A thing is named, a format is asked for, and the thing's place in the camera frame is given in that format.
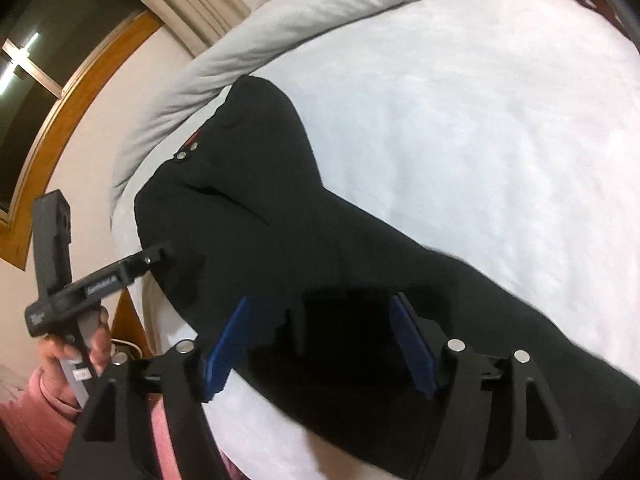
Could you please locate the white bed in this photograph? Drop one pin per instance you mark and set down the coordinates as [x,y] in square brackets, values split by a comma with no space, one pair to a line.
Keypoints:
[475,135]

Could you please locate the person's pink sweater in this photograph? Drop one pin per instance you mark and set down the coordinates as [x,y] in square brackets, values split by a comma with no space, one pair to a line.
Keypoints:
[162,440]

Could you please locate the beige curtain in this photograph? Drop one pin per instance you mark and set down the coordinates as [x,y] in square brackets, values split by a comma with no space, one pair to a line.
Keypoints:
[200,0]

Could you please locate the black pants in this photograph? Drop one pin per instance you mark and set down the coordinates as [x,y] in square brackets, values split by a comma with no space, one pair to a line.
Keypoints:
[280,230]

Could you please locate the wooden framed window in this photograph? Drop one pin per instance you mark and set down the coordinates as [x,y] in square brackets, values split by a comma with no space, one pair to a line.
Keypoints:
[35,110]

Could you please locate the brown wooden bed frame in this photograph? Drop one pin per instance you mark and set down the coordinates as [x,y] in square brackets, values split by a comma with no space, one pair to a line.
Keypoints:
[125,310]

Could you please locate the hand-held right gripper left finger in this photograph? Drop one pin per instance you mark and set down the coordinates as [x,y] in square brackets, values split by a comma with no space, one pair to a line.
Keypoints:
[227,345]

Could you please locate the grey duvet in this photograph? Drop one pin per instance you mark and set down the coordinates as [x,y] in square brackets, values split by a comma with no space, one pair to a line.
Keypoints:
[310,15]

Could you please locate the person's left forearm pink sleeve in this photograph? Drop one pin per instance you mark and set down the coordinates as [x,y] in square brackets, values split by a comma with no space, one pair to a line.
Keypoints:
[35,420]

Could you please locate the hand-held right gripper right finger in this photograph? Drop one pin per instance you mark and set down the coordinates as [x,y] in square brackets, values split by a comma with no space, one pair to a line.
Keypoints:
[415,347]

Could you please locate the person's left hand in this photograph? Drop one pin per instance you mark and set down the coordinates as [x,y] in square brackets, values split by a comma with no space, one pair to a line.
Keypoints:
[101,345]

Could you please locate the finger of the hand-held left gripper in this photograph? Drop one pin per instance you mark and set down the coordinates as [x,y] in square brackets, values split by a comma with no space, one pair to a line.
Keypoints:
[150,259]

